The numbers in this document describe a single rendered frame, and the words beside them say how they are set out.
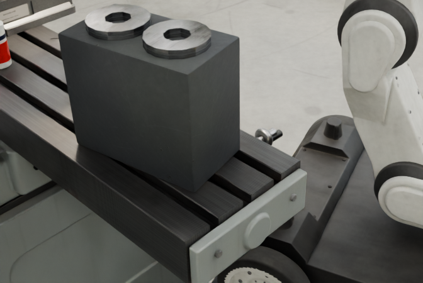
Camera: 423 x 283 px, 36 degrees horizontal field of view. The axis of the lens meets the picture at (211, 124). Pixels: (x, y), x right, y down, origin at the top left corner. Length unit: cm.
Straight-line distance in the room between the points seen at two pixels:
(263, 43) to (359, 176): 190
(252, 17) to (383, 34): 255
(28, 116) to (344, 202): 74
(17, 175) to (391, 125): 70
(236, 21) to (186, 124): 282
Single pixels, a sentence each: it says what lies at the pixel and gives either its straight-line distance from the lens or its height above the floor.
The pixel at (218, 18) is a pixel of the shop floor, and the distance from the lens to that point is 366.
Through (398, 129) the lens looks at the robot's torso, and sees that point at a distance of 130.
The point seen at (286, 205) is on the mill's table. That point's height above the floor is 92.
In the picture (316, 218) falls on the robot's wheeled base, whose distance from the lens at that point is 141.
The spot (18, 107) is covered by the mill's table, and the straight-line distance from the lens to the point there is 112.
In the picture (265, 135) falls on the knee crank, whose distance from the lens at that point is 169.
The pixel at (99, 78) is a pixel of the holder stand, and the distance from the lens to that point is 89.
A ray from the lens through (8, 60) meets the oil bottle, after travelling 125.
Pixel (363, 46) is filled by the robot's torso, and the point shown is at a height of 101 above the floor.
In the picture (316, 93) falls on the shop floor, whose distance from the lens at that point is 296.
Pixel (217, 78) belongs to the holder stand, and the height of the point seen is 112.
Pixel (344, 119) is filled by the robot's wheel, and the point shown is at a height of 60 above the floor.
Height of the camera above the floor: 154
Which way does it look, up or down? 34 degrees down
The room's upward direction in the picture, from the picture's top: 2 degrees counter-clockwise
